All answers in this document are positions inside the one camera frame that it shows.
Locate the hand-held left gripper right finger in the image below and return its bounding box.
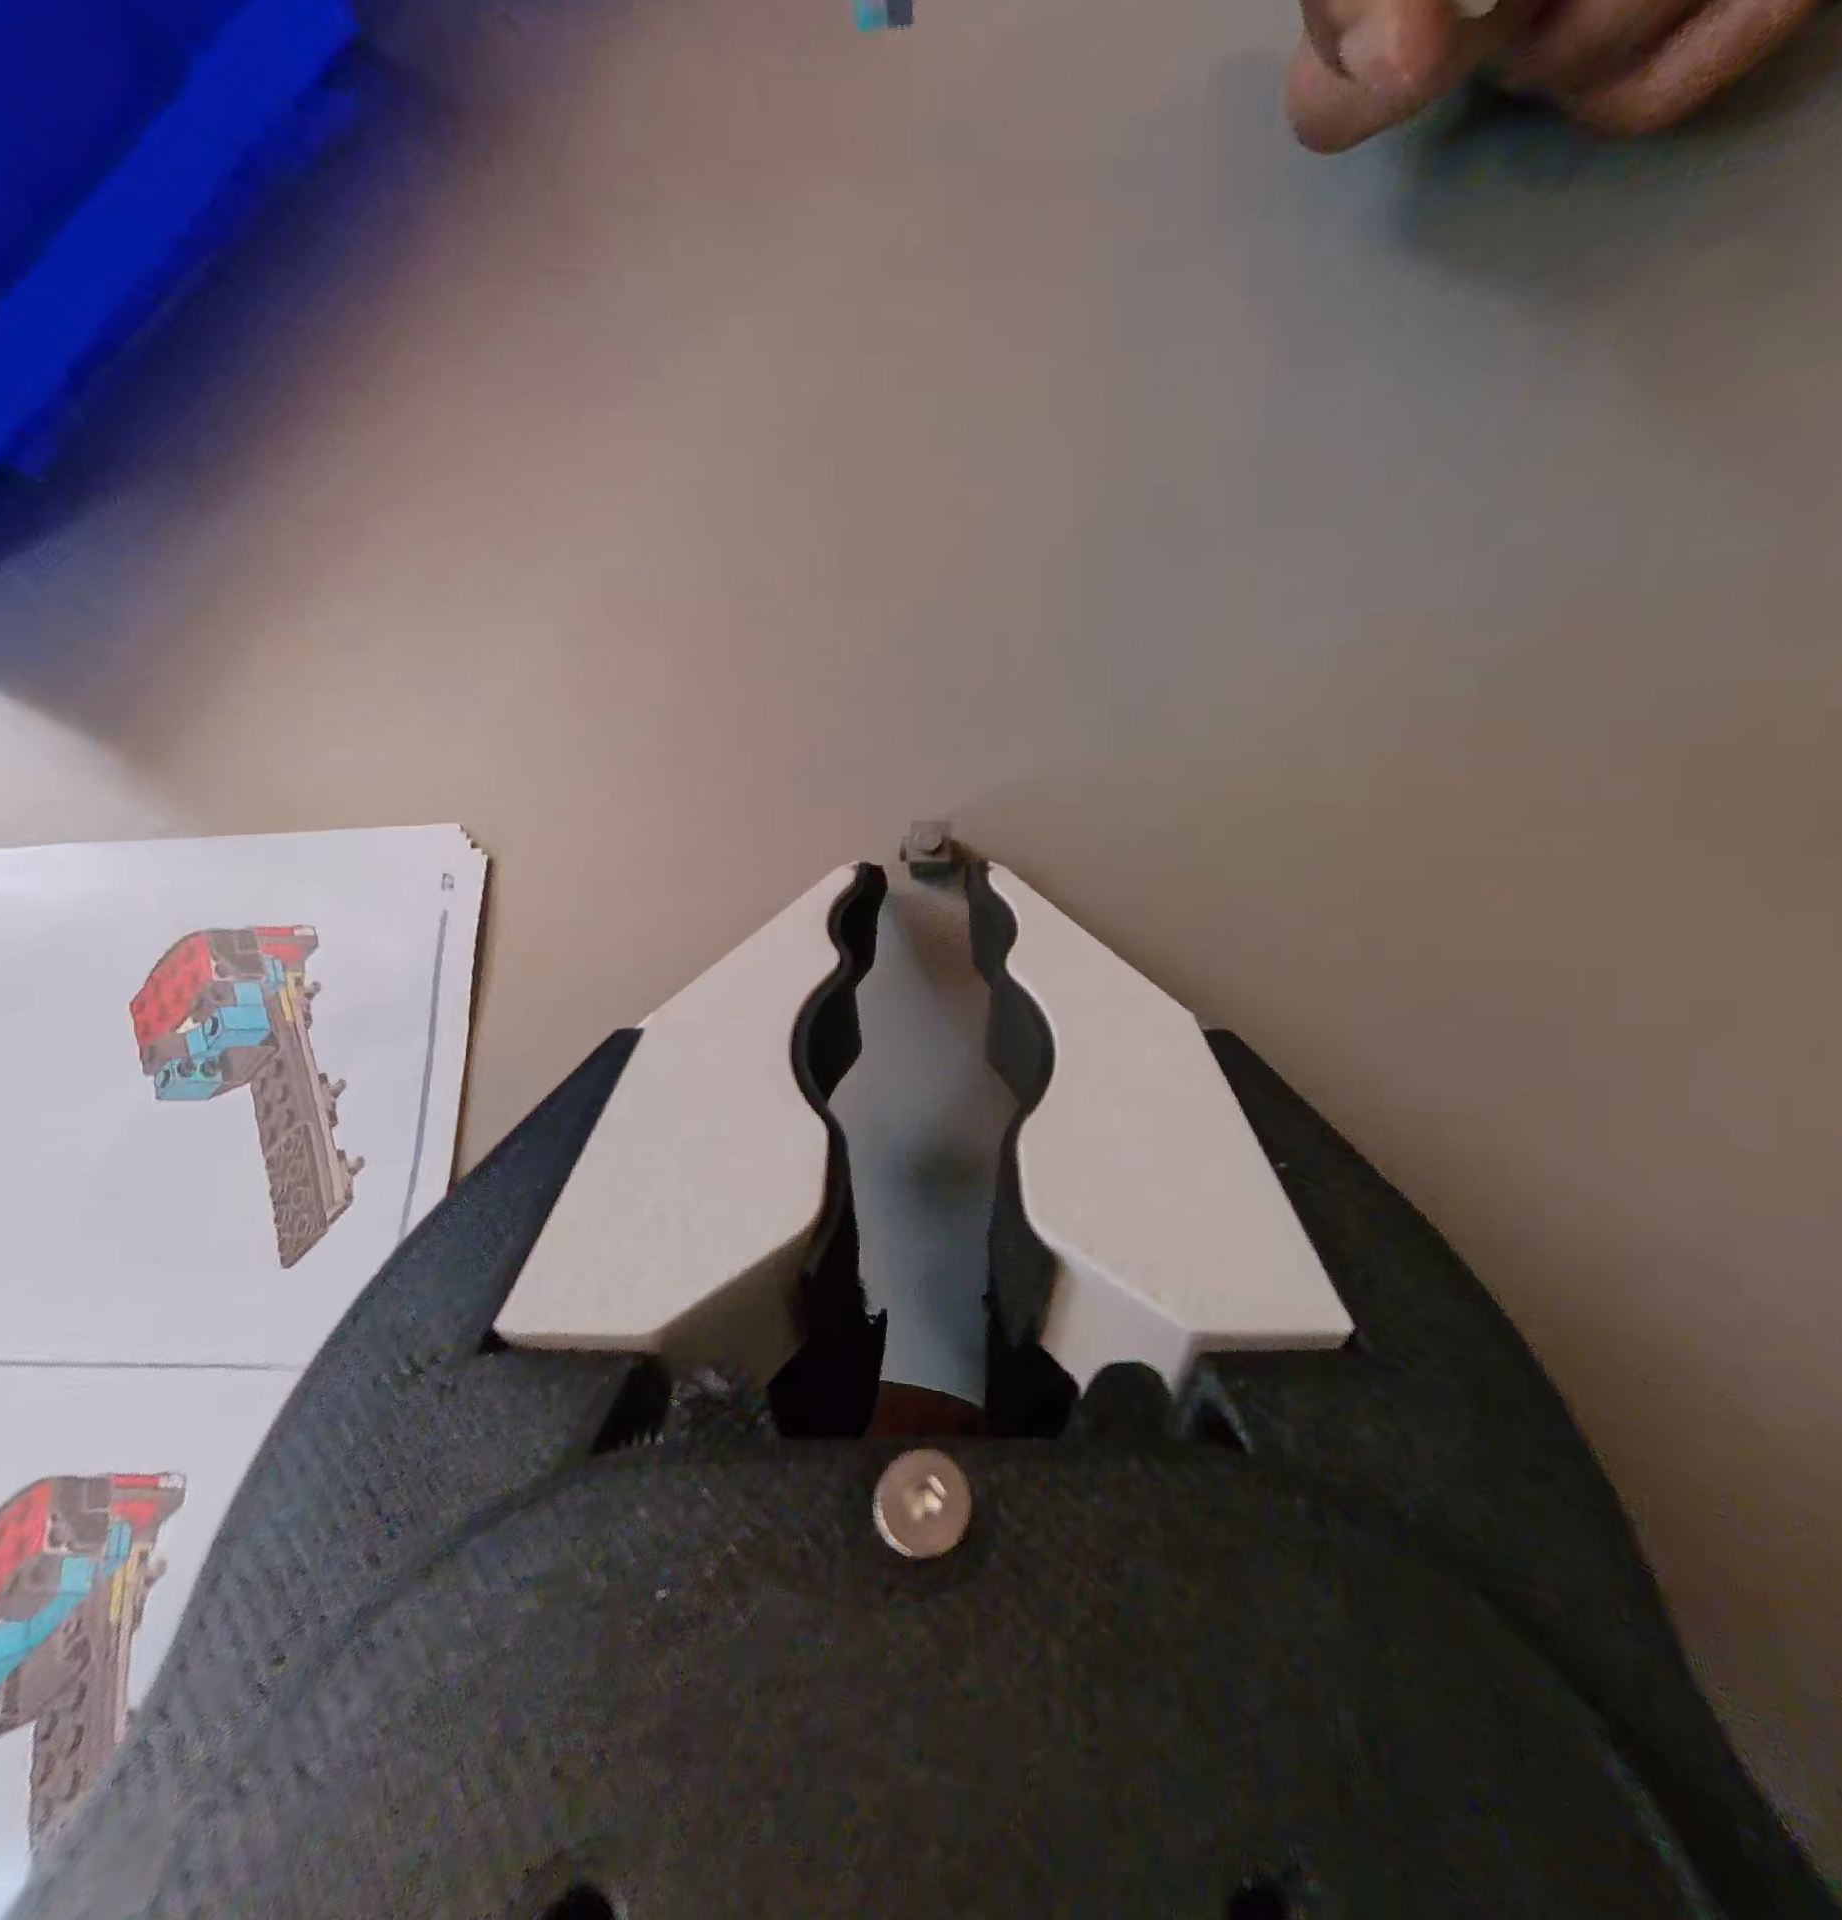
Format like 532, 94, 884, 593
966, 860, 1356, 1430

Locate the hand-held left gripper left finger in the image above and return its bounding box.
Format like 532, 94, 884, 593
493, 861, 884, 1439

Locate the person's right hand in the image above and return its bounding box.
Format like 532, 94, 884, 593
1287, 0, 1828, 154

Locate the toy brick instruction booklet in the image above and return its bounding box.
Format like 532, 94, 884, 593
0, 823, 491, 1895

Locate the blue plastic bin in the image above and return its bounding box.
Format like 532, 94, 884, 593
0, 0, 362, 579

